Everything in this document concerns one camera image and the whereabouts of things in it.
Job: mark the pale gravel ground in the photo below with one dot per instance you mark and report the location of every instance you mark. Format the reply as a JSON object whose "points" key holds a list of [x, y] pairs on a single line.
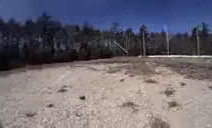
{"points": [[94, 100]]}

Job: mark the pale tree trunk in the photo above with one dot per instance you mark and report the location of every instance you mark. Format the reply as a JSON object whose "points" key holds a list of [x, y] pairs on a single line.
{"points": [[167, 43], [143, 45], [197, 41]]}

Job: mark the wood of tall trees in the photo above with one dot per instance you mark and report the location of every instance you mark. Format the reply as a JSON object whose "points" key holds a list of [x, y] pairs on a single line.
{"points": [[44, 43]]}

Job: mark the grey road strip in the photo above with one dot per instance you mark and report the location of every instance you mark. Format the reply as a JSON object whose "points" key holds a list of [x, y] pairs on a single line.
{"points": [[184, 56]]}

